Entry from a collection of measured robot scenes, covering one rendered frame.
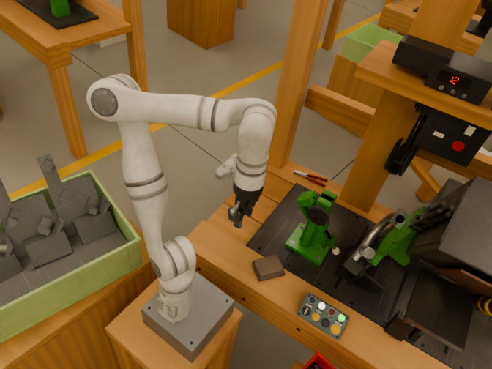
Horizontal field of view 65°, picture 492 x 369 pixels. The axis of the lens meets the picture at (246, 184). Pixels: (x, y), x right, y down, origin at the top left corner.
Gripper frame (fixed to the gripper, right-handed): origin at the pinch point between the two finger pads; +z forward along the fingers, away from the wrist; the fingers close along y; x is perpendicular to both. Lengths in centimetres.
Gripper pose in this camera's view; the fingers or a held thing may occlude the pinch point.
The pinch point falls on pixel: (243, 217)
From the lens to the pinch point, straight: 103.1
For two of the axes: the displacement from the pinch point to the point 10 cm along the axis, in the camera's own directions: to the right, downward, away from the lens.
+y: 5.3, -5.7, 6.3
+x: -8.4, -4.5, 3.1
